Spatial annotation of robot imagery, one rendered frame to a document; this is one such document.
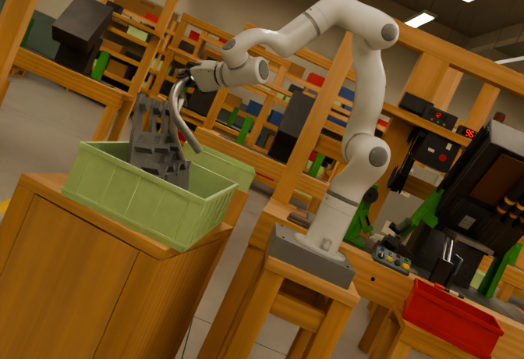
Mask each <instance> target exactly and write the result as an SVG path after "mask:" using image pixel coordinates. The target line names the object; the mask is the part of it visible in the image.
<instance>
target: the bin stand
mask: <svg viewBox="0 0 524 359"><path fill-rule="evenodd" d="M403 308H404V306H402V305H400V304H397V303H395V302H393V305H392V306H391V309H390V311H389V312H388V319H387V321H386V322H385V324H384V327H383V329H382V331H381V334H380V335H379V337H378V339H377V342H376V343H375V345H374V348H373V349H372V352H371V354H370V356H369V358H368V359H406V358H407V356H408V354H409V351H410V349H411V347H415V348H416V349H418V350H421V351H423V352H425V353H427V354H429V355H431V356H433V357H436V358H438V359H479V358H478V357H475V356H473V355H472V354H469V353H468V352H466V351H464V350H462V349H460V348H458V347H456V346H454V345H452V344H450V343H449V342H447V341H445V340H443V339H441V338H439V337H437V336H435V335H433V334H431V333H429V332H428V331H426V330H424V329H421V328H420V327H418V326H416V325H414V324H412V323H410V322H408V321H406V320H405V319H403V318H402V316H403Z"/></svg>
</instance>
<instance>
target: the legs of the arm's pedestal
mask: <svg viewBox="0 0 524 359"><path fill-rule="evenodd" d="M264 258H265V251H264V253H263V256H262V258H261V259H260V262H259V265H258V266H257V269H256V271H255V272H254V275H253V278H252V279H251V281H250V284H249V286H248V288H247V290H246V293H245V295H244V297H243V299H242V302H241V304H240V305H239V308H238V311H237V312H236V314H235V317H234V318H233V321H232V324H231V325H230V327H229V330H228V332H227V334H226V336H225V339H224V341H223V343H222V345H221V348H220V350H219V351H218V354H217V357H216V358H215V359H247V358H248V356H249V354H250V351H251V350H252V348H253V345H254V343H255V341H256V339H257V336H258V334H259V332H260V330H261V328H262V326H263V323H264V321H265V319H266V317H267V314H268V312H269V313H271V314H273V315H275V316H278V317H279V318H282V319H284V320H286V321H288V322H291V323H293V324H295V325H297V326H300V328H299V331H298V332H297V334H296V337H295V339H294V341H293V343H292V345H291V347H290V349H289V352H288V354H287V356H286V358H285V359H330V357H331V354H332V352H333V350H334V348H335V346H336V344H337V342H338V339H339V337H340V335H341V334H342V331H343V329H344V328H345V325H346V322H347V321H348V319H349V316H350V315H351V313H352V310H353V307H350V306H348V305H346V304H343V303H341V302H339V301H337V300H334V299H332V298H330V297H327V296H325V295H323V294H321V293H318V292H317V291H314V290H312V289H310V288H308V287H305V286H303V285H301V284H298V283H296V282H294V281H292V280H290V279H287V278H285V277H283V276H281V275H279V274H276V273H274V272H272V271H269V270H267V269H265V268H264Z"/></svg>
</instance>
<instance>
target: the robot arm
mask: <svg viewBox="0 0 524 359"><path fill-rule="evenodd" d="M333 26H338V27H341V28H343V29H345V30H348V31H350V32H352V33H353V35H352V57H353V61H354V65H355V71H356V83H355V94H354V101H353V106H352V111H351V114H350V117H349V121H348V123H347V126H346V128H345V132H344V135H343V138H342V146H341V152H342V157H343V158H344V160H345V161H346V162H347V163H348V165H347V166H346V167H345V168H344V169H343V170H342V171H341V172H340V173H339V174H338V175H337V176H336V177H335V178H334V179H333V180H332V181H331V183H330V185H329V187H328V189H327V191H326V193H325V195H324V198H323V200H322V202H321V203H320V206H319V208H318V210H317V213H316V215H315V216H314V218H313V221H312V223H311V225H310V228H309V229H308V231H307V234H306V235H303V234H300V233H296V234H295V236H294V237H295V238H296V239H297V240H298V241H299V242H300V243H302V244H303V245H305V246H306V247H308V248H310V249H312V250H313V251H316V252H317V253H319V254H322V255H324V256H326V257H329V258H332V259H335V260H337V261H344V260H345V256H344V255H343V254H341V253H340V252H339V251H338V249H339V247H340V245H341V243H342V240H343V238H344V236H345V234H346V232H347V230H348V228H349V225H350V223H351V221H352V219H353V217H354V215H355V213H356V210H357V208H358V207H359V204H360V202H361V200H362V198H363V195H364V194H365V193H366V192H367V191H368V190H369V189H370V188H371V187H372V186H373V185H374V184H375V183H376V182H377V181H378V180H379V179H380V178H381V177H382V176H383V174H384V173H385V171H386V169H387V167H388V165H389V162H390V159H391V151H390V148H389V146H388V145H387V144H386V142H385V141H383V140H382V139H380V138H378V137H375V136H374V132H375V128H376V125H377V121H378V119H379V116H380V114H381V110H382V108H383V104H384V93H385V85H386V76H385V72H384V67H383V64H382V60H381V49H386V48H390V47H391V46H392V45H394V44H395V42H396V41H397V40H398V36H399V28H398V25H397V23H396V22H395V21H394V20H393V19H392V18H391V17H390V16H389V15H387V14H386V13H384V12H382V11H380V10H379V9H375V8H373V7H371V6H368V5H365V4H363V3H362V2H359V1H357V0H320V1H319V2H317V3H316V4H314V5H313V6H311V7H310V8H308V10H306V11H305V12H303V13H302V14H300V15H299V16H297V17H296V18H295V19H294V20H293V21H291V22H290V23H288V24H287V25H285V26H284V27H283V28H281V29H280V30H278V31H271V30H265V29H261V28H252V29H248V30H244V31H243V32H242V33H240V34H238V35H236V36H235V37H234V38H232V39H231V40H229V41H228V42H226V43H225V44H224V45H223V46H222V48H221V57H222V58H223V59H224V62H218V61H211V60H204V61H196V62H191V61H188V62H187V64H186V67H187V68H186V70H185V71H180V72H179V73H178V75H177V76H176V79H180V78H186V77H187V76H192V77H193V79H194V80H189V81H188V82H187V83H186V85H185V86H184V87H191V88H195V89H197V90H199V91H200V92H201V93H203V94H206V93H207V92H210V91H216V90H219V89H222V88H224V87H238V86H245V85H253V84H264V83H266V82H267V80H268V77H269V72H270V71H269V65H268V63H267V60H266V59H265V58H264V57H261V56H260V57H252V56H250V55H249V54H248V52H247V50H248V49H250V48H252V47H253V46H254V45H257V44H267V45H268V46H270V47H271V48H272V49H273V50H274V51H275V52H276V53H277V54H278V55H279V56H281V57H282V58H287V57H289V56H291V55H293V54H294V53H296V52H297V51H298V50H300V49H301V48H303V47H304V46H305V45H307V44H309V43H310V42H311V41H312V40H314V39H315V38H317V37H318V36H320V35H321V34H322V33H323V32H325V31H326V30H328V29H329V28H331V27H333Z"/></svg>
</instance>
